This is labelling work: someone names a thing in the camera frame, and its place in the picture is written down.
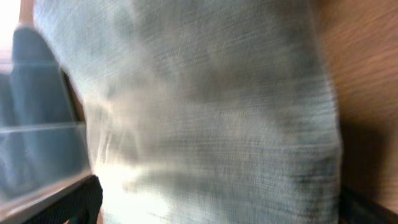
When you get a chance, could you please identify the light grey jeans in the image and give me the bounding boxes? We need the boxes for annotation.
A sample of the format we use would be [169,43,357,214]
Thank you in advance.
[35,0,341,223]

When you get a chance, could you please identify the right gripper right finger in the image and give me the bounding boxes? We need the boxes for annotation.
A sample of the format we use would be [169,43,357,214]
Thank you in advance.
[338,186,397,224]

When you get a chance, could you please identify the blue denim jeans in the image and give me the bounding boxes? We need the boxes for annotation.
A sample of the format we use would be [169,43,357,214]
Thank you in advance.
[1,27,90,203]

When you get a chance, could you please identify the clear plastic storage container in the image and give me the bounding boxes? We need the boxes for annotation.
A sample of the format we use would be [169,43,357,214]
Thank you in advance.
[1,62,91,223]

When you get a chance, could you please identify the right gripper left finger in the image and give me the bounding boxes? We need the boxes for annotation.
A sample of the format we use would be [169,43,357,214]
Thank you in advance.
[23,175,103,224]

